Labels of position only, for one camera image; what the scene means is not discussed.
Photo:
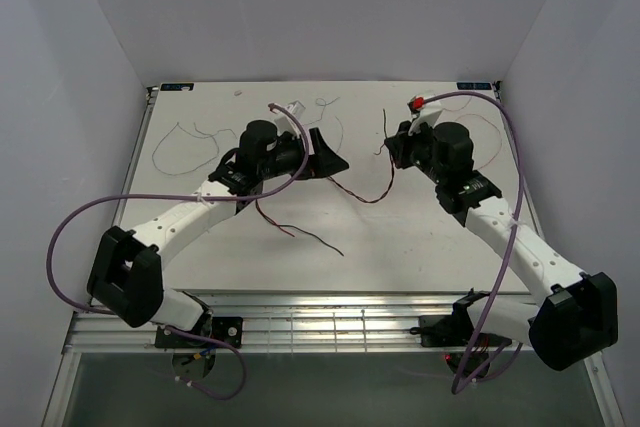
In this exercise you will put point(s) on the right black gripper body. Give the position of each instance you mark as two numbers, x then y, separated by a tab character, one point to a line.
414	150

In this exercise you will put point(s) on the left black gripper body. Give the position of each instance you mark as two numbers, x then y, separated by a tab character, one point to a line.
285	161

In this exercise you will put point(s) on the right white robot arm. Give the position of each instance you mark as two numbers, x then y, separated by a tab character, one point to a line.
574	314

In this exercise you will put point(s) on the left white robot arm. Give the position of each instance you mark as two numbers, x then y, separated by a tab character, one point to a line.
127	273

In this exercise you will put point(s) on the right blue label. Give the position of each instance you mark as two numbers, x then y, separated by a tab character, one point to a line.
476	86

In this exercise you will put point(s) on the blue label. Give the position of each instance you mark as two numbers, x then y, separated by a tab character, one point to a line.
476	86
177	87

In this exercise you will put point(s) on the left blue label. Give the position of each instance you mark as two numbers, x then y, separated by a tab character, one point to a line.
177	87

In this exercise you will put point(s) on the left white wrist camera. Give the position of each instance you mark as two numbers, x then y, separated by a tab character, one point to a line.
287	121

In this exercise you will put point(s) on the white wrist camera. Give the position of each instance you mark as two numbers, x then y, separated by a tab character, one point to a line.
423	112
287	121

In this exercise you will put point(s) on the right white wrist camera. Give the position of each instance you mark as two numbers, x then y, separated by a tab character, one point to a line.
423	112

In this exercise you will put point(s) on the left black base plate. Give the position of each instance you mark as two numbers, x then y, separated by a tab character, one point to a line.
228	329

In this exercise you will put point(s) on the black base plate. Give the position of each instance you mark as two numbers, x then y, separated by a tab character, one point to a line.
442	331
228	329

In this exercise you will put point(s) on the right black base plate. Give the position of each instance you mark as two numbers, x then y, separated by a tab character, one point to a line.
442	331

